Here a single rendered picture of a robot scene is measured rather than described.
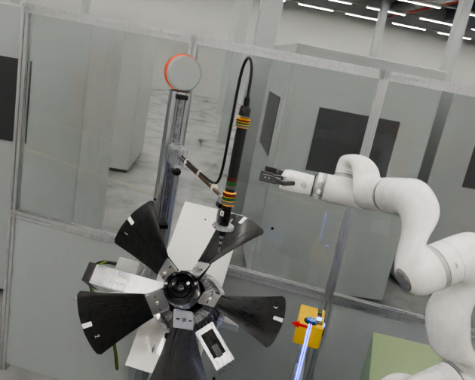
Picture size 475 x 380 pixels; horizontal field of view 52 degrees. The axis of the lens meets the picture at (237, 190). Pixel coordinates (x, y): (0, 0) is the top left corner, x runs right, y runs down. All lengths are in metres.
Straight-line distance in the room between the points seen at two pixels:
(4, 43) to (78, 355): 2.01
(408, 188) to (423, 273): 0.19
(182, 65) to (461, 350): 1.50
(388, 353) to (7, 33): 2.91
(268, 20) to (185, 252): 4.15
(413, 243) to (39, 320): 2.31
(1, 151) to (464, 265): 3.11
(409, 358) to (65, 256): 1.79
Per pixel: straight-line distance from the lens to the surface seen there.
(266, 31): 5.79
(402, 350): 1.82
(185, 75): 2.15
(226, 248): 1.71
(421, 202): 1.15
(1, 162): 3.69
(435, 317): 1.24
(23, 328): 3.10
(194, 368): 1.69
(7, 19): 3.57
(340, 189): 1.47
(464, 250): 1.16
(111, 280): 1.90
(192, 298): 1.64
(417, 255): 1.10
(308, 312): 2.01
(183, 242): 2.01
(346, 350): 2.53
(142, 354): 1.93
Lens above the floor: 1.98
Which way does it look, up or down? 15 degrees down
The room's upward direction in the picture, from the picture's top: 11 degrees clockwise
